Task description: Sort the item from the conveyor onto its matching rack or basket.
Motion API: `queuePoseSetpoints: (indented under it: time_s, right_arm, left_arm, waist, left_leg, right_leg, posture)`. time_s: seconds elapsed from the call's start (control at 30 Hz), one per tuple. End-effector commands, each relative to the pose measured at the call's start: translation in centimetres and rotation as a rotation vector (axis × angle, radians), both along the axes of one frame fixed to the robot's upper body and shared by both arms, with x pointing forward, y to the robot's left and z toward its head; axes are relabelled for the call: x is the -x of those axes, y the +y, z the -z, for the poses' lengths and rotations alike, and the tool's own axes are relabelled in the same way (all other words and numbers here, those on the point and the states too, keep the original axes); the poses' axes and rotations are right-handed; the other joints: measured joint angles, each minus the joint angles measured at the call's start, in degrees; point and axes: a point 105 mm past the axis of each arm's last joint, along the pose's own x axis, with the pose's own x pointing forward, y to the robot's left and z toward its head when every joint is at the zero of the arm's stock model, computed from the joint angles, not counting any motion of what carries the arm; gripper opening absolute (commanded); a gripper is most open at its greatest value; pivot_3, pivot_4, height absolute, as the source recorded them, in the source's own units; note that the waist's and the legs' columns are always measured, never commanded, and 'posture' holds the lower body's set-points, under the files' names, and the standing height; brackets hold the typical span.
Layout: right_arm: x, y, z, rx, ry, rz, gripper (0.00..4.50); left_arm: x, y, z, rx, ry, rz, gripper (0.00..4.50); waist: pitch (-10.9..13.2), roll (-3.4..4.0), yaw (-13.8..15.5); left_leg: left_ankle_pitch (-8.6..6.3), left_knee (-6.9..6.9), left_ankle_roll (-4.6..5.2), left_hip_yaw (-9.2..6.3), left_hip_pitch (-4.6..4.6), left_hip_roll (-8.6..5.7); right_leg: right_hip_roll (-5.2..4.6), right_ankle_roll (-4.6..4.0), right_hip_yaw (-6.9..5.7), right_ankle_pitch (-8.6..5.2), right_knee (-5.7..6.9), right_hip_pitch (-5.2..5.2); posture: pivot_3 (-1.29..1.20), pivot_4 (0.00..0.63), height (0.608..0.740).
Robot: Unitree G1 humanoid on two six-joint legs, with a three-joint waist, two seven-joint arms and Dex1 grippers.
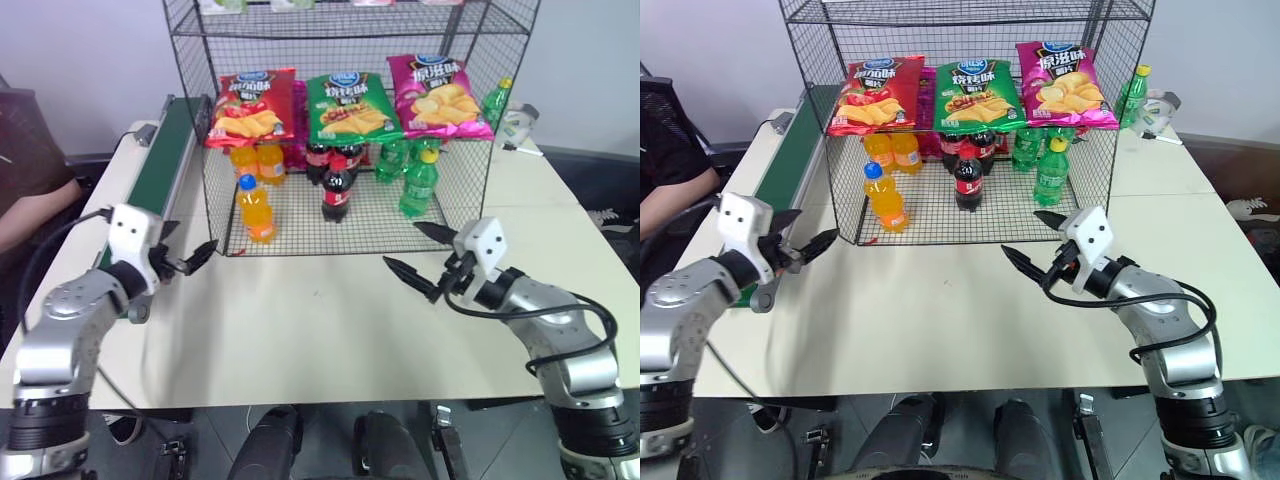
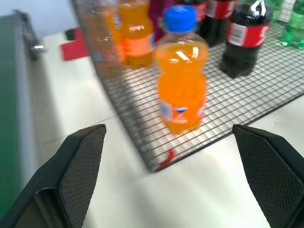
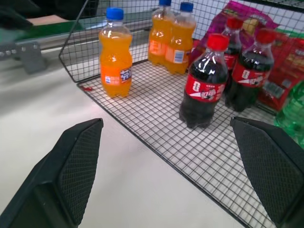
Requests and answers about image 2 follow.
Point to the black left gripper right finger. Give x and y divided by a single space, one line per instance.
266 171

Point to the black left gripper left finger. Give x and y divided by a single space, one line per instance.
71 180

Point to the green conveyor belt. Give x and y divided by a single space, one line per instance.
12 107

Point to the orange soda bottle blue cap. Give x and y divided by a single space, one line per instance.
181 78

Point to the red flat object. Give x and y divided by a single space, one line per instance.
73 46

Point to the green soda bottle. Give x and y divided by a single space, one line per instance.
276 9
295 26

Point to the purple soda bottle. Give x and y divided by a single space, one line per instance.
158 16

